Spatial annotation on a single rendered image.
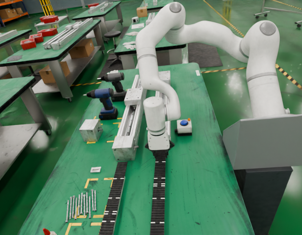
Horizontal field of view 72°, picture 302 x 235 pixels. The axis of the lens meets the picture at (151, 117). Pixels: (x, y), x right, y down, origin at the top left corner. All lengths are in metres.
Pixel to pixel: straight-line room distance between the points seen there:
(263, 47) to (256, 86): 0.16
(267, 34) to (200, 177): 0.67
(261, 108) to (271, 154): 0.20
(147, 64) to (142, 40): 0.12
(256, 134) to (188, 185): 0.35
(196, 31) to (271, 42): 0.32
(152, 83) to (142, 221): 0.56
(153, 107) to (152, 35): 0.35
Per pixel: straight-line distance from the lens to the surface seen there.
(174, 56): 2.84
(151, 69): 0.94
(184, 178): 1.01
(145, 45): 1.00
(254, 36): 1.02
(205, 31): 1.05
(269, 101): 0.98
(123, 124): 1.23
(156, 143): 0.99
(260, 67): 1.02
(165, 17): 1.01
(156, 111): 0.87
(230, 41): 1.10
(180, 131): 1.19
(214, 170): 1.04
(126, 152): 1.08
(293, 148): 1.06
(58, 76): 3.44
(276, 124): 0.93
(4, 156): 2.65
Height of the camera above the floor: 1.58
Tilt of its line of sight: 35 degrees down
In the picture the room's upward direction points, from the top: 9 degrees counter-clockwise
